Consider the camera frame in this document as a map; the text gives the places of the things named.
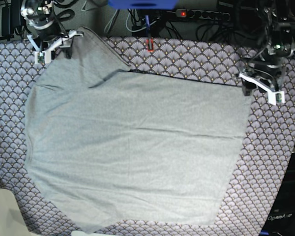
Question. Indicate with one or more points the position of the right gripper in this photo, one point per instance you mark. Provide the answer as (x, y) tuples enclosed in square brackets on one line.
[(41, 16)]

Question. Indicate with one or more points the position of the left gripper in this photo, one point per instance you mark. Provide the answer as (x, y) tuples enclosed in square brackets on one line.
[(277, 42)]

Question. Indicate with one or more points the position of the grey T-shirt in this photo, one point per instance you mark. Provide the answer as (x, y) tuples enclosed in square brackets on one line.
[(105, 144)]

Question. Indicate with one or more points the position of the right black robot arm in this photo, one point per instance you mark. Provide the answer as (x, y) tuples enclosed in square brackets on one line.
[(63, 13)]

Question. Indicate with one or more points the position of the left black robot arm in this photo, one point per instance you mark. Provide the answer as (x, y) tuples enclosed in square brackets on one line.
[(271, 11)]

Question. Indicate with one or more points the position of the fan-patterned tablecloth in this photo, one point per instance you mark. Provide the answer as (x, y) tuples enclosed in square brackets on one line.
[(259, 171)]

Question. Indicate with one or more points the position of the red and black clamp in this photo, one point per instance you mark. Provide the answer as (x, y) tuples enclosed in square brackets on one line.
[(150, 45)]

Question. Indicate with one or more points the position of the black OpenArm box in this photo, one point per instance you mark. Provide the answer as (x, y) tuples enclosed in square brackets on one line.
[(281, 219)]

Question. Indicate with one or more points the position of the black power strip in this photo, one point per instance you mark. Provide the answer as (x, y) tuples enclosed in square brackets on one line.
[(202, 15)]

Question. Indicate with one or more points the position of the beige chair at lower left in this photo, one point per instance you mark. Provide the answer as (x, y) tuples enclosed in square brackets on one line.
[(11, 220)]

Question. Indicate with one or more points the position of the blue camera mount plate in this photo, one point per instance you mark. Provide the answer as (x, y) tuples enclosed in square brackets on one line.
[(143, 4)]

